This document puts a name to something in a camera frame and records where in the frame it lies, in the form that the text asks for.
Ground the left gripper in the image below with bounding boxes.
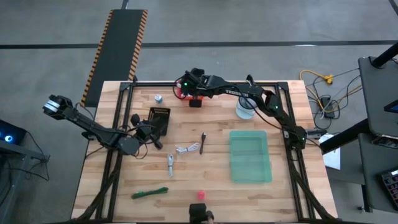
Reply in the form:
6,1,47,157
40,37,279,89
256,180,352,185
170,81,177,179
130,113,167,150

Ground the black mesh basket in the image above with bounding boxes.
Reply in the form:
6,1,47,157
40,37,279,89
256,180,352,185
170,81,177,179
147,106,171,136

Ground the green cord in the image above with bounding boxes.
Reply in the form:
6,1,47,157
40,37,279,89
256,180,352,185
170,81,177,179
131,186,169,200

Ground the red plastic bin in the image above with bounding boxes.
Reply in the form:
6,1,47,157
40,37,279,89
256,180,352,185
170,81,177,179
176,85,205,101

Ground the green translucent plastic bin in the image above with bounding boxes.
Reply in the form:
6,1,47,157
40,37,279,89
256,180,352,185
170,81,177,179
229,129,273,184

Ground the grey cylindrical container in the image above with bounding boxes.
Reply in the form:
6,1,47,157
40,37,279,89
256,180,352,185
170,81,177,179
235,96,259,120

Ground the black hazard-striped floor mat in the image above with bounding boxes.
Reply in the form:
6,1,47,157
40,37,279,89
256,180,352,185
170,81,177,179
80,9,149,108

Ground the black box device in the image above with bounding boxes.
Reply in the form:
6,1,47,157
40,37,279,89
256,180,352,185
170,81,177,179
188,203,208,224

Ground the black power adapter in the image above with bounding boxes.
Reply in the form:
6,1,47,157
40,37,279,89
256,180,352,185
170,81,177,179
320,95,336,119

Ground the black computer with blue light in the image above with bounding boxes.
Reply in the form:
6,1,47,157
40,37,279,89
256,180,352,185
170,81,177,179
0,119,27,146

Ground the grey side table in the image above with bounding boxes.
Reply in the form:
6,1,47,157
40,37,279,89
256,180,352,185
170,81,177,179
0,138,50,224

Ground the white paper sheet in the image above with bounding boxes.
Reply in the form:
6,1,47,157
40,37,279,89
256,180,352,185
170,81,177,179
320,133,341,170

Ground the black pole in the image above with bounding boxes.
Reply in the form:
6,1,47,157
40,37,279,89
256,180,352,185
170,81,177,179
371,42,398,68

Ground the dark grey low desk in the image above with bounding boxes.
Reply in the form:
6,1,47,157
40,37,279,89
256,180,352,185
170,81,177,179
357,133,398,214

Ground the black tablet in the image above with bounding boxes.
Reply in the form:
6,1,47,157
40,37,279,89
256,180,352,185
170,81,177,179
384,99,398,114

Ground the black keyboard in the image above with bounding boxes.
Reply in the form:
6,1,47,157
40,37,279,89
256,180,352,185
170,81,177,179
381,169,398,210

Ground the black aluminium table frame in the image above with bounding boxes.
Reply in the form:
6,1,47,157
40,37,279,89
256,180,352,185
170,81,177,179
71,80,338,223

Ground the yellow floor cable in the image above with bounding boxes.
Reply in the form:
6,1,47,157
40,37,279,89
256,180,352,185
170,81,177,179
298,69,334,113

